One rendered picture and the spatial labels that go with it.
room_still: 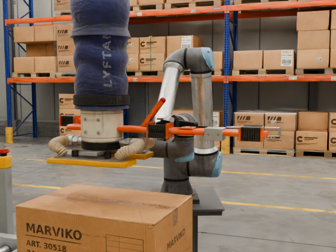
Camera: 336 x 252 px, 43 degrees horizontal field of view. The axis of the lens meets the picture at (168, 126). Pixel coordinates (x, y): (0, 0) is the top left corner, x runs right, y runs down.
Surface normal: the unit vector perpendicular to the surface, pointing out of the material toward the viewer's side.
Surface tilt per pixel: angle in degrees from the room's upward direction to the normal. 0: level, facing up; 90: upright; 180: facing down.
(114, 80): 75
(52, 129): 90
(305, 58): 89
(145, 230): 90
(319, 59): 92
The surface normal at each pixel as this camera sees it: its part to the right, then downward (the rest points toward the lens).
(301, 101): -0.32, 0.09
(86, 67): -0.41, -0.20
